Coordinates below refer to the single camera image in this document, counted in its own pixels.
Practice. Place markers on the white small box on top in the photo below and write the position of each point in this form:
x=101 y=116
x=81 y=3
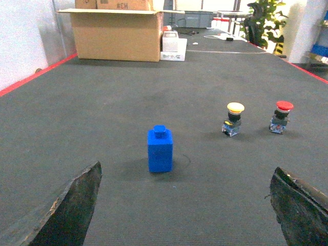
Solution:
x=170 y=41

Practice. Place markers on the red mushroom push button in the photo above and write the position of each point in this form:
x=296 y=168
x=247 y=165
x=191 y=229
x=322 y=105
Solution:
x=280 y=117

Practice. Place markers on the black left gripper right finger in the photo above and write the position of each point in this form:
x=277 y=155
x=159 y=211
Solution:
x=301 y=209

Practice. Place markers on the green potted plant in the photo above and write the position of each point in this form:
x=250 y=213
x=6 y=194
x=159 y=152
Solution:
x=264 y=23

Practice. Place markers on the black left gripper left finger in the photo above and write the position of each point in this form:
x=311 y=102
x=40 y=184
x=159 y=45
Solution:
x=64 y=219

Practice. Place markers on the white flat box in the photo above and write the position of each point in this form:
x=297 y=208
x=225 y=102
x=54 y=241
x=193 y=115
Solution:
x=176 y=56

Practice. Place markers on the blue block part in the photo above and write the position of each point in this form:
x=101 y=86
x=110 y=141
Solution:
x=160 y=149

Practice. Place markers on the large cardboard box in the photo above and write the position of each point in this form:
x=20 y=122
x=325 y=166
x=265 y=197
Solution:
x=127 y=35

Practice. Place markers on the yellow mushroom push button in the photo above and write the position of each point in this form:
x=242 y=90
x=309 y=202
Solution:
x=231 y=126

